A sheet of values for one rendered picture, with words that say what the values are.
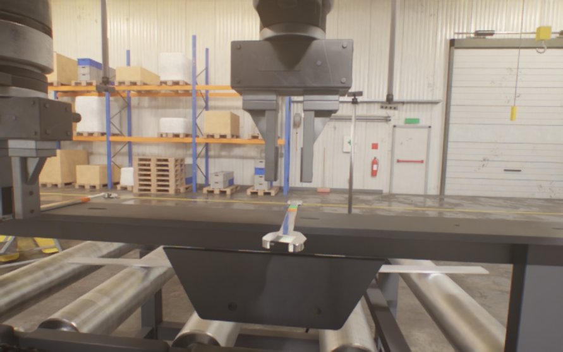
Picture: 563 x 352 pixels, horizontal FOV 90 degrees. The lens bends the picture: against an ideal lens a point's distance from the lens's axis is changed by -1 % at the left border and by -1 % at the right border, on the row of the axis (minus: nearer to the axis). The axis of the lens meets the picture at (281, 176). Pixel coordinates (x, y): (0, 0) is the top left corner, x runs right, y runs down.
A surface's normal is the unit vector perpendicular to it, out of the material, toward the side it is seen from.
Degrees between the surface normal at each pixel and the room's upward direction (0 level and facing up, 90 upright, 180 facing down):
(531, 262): 90
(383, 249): 90
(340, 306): 90
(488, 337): 31
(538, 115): 90
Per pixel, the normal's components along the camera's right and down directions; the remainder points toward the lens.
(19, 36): 0.82, 0.07
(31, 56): 0.94, 0.05
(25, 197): 0.99, 0.03
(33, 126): -0.10, 0.08
